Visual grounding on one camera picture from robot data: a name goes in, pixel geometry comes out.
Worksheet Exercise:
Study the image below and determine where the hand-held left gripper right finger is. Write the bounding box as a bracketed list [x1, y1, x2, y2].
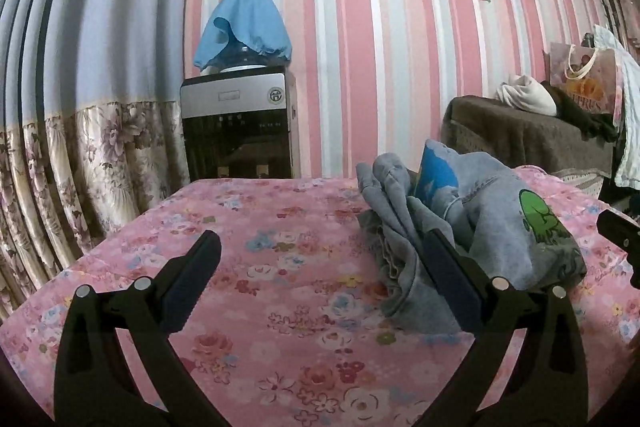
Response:
[420, 227, 588, 427]

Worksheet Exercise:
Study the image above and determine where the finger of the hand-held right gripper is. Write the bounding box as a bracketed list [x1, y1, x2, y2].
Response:
[596, 208, 640, 253]

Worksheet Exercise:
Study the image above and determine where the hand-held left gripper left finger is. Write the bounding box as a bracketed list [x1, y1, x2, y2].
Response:
[54, 229, 236, 427]

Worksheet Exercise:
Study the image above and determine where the grey printed sweatshirt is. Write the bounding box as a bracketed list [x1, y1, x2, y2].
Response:
[356, 138, 588, 335]

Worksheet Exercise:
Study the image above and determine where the patterned cloth cover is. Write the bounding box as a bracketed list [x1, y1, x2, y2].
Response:
[555, 167, 613, 198]

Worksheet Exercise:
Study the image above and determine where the white quilt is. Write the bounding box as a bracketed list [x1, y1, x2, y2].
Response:
[592, 24, 640, 190]

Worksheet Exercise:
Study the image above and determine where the pink floral bed sheet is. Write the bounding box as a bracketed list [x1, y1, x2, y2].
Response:
[0, 164, 640, 427]

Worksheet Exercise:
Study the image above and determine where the black cloth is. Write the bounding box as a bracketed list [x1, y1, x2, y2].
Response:
[540, 79, 621, 142]

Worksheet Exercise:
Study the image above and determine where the dotted lace cloth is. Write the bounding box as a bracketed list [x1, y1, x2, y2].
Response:
[441, 117, 501, 158]

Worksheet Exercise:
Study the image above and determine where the floral shopping bag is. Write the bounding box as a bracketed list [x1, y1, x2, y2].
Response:
[544, 42, 626, 115]

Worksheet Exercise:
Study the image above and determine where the white cloth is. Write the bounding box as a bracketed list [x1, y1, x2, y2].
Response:
[495, 74, 558, 118]

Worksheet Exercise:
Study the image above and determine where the silver water dispenser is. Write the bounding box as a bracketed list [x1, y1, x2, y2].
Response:
[180, 68, 296, 180]

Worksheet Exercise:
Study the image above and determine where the striped curtain with floral hem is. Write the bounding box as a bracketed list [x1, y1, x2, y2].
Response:
[0, 0, 211, 323]

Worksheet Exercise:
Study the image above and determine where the blue cloth cover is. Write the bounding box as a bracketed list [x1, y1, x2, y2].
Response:
[193, 0, 293, 72]

